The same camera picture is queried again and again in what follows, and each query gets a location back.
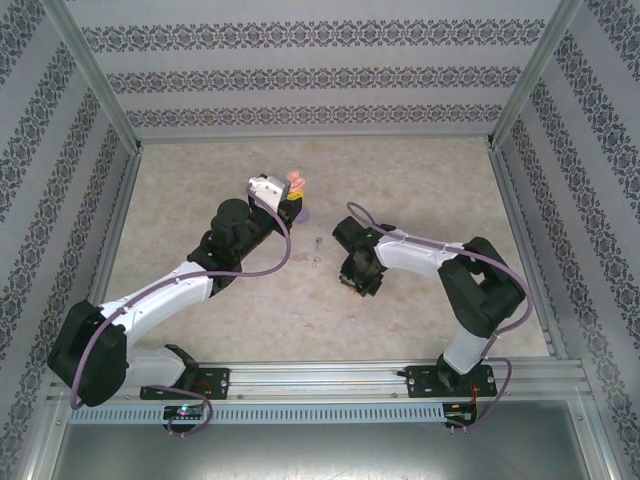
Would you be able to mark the pink round charging case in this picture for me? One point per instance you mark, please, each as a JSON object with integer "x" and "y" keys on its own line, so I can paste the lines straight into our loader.
{"x": 295, "y": 179}

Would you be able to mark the light purple charging case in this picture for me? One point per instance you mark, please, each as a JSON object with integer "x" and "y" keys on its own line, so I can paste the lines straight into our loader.
{"x": 305, "y": 216}

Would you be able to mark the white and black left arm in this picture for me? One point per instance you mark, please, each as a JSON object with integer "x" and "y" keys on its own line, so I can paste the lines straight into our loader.
{"x": 165, "y": 295}

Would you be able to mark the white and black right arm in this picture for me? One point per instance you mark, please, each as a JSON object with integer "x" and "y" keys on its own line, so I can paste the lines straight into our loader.
{"x": 410, "y": 252}

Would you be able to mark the small green circuit board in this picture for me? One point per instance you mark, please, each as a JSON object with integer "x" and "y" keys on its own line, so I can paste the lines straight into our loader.
{"x": 185, "y": 412}
{"x": 460, "y": 417}

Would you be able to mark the grey metal sheet panel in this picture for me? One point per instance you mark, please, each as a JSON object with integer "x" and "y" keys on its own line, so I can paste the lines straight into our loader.
{"x": 320, "y": 455}

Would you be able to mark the grey frame back rail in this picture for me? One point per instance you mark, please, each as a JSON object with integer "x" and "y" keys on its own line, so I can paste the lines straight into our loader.
{"x": 320, "y": 136}

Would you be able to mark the aluminium frame side rail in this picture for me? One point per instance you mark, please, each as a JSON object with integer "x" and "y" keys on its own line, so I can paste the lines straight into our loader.
{"x": 110, "y": 250}
{"x": 512, "y": 200}

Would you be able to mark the aluminium mounting rail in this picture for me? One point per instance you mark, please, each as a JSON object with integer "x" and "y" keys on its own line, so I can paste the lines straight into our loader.
{"x": 320, "y": 382}

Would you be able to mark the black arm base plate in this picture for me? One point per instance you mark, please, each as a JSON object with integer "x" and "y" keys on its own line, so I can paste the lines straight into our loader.
{"x": 220, "y": 382}
{"x": 420, "y": 382}

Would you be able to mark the aluminium frame corner post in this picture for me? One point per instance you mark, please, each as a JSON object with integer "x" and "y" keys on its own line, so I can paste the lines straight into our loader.
{"x": 95, "y": 70}
{"x": 536, "y": 70}

